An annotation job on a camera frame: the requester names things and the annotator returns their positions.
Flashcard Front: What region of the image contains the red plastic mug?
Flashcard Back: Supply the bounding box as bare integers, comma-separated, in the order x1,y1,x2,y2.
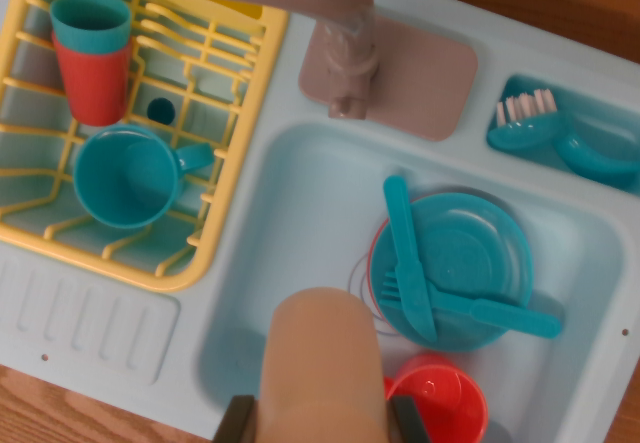
382,352,489,443

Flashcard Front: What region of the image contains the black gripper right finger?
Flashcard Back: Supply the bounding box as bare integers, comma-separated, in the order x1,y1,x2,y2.
389,395,431,443

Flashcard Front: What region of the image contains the teal plastic mug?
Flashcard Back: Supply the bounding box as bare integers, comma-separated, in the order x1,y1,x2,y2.
73,123,216,229

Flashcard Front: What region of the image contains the grey toy faucet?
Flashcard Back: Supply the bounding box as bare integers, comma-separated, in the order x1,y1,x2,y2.
0,0,479,143

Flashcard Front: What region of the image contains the teal dish brush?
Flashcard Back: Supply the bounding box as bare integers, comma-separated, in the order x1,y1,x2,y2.
486,87,640,189

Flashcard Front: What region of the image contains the yellow plastic dish rack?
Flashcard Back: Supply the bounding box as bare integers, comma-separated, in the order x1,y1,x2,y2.
0,0,291,294

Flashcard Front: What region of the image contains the teal plastic knife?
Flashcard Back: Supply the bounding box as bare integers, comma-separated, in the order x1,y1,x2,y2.
382,175,439,343

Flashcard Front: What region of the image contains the red plastic tumbler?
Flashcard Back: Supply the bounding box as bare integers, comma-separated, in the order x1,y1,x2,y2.
51,32,135,128

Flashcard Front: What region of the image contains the teal plastic tumbler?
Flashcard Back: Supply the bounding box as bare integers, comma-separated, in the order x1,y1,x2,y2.
48,0,133,57

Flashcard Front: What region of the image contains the light blue toy sink unit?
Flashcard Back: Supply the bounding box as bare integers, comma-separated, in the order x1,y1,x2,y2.
0,0,640,443

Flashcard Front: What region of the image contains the beige detergent bottle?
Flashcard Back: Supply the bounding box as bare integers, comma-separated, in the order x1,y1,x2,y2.
259,286,391,443

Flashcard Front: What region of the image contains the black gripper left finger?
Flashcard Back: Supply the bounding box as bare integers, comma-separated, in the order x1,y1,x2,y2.
212,395,259,443

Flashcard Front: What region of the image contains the teal plastic plate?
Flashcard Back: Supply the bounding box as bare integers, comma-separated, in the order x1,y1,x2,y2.
369,192,535,353

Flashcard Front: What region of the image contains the red plastic plate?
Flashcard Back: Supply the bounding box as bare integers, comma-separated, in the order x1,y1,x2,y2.
366,217,391,314

